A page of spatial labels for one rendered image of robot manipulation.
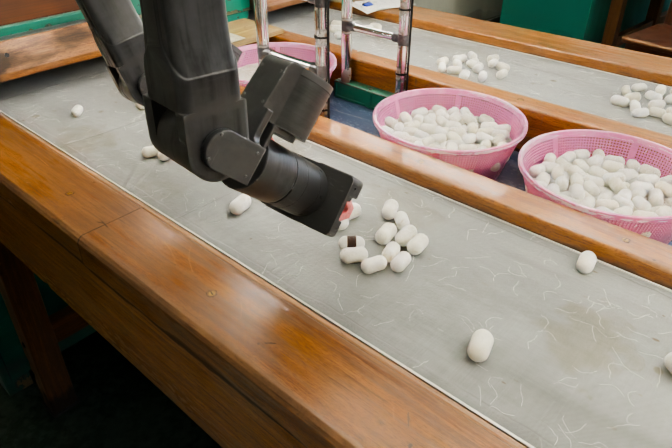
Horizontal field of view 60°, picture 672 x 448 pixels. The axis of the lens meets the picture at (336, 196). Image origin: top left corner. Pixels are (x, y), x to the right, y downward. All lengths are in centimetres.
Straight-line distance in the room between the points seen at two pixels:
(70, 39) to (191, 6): 89
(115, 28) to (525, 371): 60
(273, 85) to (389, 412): 30
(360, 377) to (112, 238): 37
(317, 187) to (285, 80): 12
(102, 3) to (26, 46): 54
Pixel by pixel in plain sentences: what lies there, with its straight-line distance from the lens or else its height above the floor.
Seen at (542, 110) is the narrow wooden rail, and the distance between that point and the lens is 113.
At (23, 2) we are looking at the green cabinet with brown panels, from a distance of 135.
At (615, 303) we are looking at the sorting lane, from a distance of 74.
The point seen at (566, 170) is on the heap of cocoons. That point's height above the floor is 73.
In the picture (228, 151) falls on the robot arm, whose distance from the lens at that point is 48.
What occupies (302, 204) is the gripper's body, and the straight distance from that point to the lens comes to 58.
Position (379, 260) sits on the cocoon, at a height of 76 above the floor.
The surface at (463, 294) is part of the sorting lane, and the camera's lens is 70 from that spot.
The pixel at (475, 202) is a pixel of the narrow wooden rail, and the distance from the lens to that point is 84.
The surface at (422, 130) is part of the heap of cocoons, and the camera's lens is 107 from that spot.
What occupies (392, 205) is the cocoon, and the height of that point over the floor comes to 76.
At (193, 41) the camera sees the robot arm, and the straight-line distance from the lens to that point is 45.
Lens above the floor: 119
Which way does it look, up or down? 32 degrees down
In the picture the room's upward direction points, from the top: straight up
